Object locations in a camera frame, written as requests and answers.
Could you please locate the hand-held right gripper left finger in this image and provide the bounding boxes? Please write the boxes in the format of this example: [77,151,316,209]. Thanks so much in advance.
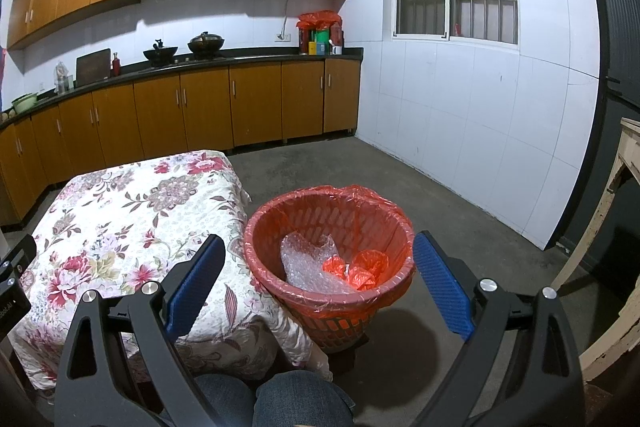
[52,234,226,427]

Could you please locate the green pot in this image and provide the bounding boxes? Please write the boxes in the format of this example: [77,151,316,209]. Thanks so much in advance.
[11,93,40,115]

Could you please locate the small red plastic bag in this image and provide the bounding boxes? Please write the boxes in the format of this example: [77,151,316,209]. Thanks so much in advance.
[322,256,352,281]

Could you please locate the person's leg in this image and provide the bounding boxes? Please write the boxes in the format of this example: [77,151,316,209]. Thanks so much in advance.
[252,369,357,427]
[160,373,259,427]

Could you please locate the black wok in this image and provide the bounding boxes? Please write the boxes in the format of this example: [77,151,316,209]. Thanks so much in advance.
[143,39,179,66]

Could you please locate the person's left leg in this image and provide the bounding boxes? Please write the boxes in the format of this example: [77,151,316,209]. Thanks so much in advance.
[160,373,259,427]

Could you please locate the dark cutting board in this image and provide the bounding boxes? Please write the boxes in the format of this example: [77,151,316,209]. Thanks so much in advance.
[75,48,112,88]

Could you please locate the clear bubble wrap sheet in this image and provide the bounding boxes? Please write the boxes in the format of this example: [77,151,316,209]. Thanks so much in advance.
[280,233,358,297]

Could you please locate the black pot with lid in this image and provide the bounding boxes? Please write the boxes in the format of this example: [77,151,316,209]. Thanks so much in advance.
[187,32,226,59]

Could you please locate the person's right leg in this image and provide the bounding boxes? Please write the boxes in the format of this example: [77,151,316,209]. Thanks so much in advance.
[252,369,357,427]

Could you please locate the jar in clear bag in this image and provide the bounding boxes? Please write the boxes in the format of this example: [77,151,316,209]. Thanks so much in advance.
[52,62,73,95]

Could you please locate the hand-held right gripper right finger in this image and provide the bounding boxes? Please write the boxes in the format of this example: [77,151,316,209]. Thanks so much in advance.
[412,231,586,427]

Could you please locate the dark grey door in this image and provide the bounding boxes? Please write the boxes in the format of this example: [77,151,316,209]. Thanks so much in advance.
[542,0,640,273]

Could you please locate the red bag over bottles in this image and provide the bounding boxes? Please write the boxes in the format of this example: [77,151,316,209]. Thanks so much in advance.
[296,11,343,30]

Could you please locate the black countertop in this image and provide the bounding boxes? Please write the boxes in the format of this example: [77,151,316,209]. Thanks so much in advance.
[0,48,364,130]

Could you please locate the red plastic basket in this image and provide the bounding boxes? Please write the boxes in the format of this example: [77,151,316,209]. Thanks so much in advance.
[243,185,417,354]

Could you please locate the white painted wooden frame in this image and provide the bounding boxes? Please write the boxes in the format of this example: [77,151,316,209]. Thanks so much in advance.
[550,117,640,383]

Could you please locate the wooden base cabinets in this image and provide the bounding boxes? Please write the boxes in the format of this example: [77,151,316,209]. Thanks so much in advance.
[0,55,362,228]

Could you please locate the large red plastic bag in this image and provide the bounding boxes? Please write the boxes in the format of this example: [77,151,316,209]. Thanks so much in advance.
[345,249,390,292]

